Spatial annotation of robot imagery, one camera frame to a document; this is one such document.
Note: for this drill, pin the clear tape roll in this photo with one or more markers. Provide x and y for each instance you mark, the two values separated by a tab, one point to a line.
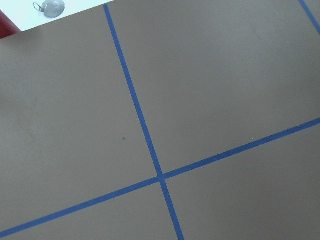
50	8

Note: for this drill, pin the red cylinder tube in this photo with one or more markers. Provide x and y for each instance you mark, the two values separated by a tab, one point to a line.
7	27

